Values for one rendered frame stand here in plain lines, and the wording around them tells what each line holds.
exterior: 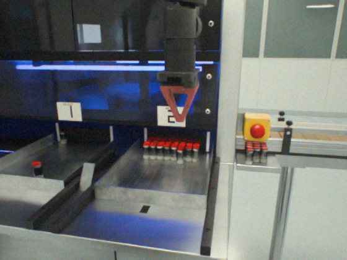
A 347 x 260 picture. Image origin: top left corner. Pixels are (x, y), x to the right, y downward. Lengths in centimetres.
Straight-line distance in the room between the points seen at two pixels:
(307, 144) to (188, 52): 59
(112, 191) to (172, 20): 39
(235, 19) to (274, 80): 472
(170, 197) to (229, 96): 34
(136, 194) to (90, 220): 11
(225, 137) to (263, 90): 467
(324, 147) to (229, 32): 48
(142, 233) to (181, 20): 39
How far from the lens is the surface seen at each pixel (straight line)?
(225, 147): 83
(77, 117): 94
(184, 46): 49
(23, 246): 136
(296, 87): 556
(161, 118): 83
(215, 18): 79
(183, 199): 61
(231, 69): 78
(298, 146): 96
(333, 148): 100
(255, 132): 78
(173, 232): 55
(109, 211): 62
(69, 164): 88
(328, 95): 573
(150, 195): 62
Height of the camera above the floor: 122
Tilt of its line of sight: 17 degrees down
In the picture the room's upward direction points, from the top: straight up
